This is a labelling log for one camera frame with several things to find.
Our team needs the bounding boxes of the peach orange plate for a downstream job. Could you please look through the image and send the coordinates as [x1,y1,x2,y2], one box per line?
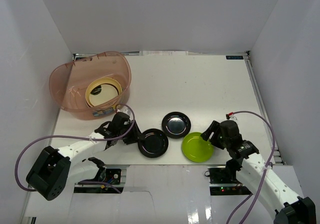
[85,77,123,107]

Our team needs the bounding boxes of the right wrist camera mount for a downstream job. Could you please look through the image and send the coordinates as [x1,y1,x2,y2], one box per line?
[225,112,238,122]

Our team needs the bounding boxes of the papers at table back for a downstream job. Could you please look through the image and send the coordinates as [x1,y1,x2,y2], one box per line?
[139,51,189,56]

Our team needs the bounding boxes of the lime green plate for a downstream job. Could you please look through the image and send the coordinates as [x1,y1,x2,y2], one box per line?
[181,132,214,163]

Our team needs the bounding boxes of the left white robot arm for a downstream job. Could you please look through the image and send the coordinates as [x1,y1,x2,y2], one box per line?
[26,112,142,201]

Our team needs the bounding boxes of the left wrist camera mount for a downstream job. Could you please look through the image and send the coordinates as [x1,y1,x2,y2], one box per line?
[116,106,133,117]

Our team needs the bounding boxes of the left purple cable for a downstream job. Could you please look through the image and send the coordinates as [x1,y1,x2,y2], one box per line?
[14,104,137,193]

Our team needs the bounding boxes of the blue table label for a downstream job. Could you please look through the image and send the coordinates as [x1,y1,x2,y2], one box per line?
[226,55,244,60]

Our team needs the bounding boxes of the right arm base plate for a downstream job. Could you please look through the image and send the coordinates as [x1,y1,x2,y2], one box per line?
[204,167,250,196]

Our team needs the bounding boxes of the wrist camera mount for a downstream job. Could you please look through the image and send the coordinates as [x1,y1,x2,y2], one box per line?
[225,112,238,122]
[116,106,133,117]

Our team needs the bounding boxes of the cream plate with ink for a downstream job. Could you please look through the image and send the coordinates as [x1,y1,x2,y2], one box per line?
[88,84,119,106]

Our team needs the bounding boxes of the pink translucent plastic bin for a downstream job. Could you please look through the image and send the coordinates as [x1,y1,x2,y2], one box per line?
[49,51,132,120]

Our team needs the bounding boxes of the glossy black plate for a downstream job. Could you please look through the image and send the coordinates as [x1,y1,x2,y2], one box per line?
[138,128,169,158]
[161,112,191,139]

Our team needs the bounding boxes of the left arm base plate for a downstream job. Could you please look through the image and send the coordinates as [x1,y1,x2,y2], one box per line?
[77,168,122,191]

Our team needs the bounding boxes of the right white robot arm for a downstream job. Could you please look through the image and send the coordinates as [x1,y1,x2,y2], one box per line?
[201,120,317,223]

